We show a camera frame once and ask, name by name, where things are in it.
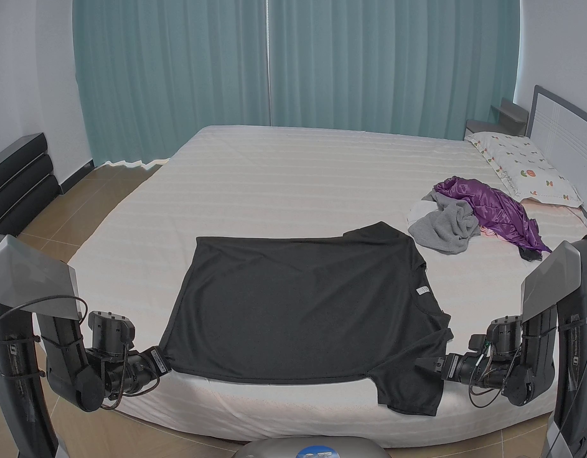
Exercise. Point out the black chest of drawers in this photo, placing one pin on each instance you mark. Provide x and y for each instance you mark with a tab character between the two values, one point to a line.
17	184

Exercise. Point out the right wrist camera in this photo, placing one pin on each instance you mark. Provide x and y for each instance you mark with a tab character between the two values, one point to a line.
478	342

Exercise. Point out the black T-shirt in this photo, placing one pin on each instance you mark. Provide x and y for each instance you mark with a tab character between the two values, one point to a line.
298	303

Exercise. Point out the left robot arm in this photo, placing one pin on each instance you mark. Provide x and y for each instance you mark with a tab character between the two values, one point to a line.
36	279

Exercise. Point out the small black garment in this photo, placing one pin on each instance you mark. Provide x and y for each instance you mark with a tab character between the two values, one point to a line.
531	254

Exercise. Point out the bed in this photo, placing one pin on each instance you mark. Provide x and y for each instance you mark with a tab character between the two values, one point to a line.
298	179

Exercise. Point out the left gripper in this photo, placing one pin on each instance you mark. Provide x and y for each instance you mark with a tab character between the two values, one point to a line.
148	372

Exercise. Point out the pink garment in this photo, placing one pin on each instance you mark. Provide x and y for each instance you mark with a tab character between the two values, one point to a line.
489	232

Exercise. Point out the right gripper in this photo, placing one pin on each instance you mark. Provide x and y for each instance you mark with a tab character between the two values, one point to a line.
456	368

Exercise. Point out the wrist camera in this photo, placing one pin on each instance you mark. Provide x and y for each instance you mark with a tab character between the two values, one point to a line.
130	331
478	342

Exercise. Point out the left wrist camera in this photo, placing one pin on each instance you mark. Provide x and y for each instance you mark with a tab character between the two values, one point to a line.
130	331

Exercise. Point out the grey knit garment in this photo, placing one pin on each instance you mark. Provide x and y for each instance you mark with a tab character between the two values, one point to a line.
446	227

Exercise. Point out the white garment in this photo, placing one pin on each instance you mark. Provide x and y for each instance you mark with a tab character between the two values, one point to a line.
419	213

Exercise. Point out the grey bedside table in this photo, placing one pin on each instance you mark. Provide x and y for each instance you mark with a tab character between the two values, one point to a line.
494	122

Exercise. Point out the white printed pillow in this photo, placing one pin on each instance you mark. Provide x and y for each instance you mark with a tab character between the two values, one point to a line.
527	167

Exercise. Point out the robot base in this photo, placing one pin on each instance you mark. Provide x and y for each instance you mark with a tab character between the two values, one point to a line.
274	450

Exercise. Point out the blue-green curtain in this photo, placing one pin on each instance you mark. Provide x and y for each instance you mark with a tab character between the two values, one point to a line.
393	50
169	65

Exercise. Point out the purple satin garment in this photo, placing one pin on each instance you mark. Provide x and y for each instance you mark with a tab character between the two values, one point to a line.
494	203

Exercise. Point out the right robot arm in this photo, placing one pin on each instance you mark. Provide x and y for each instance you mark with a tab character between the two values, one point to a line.
556	279

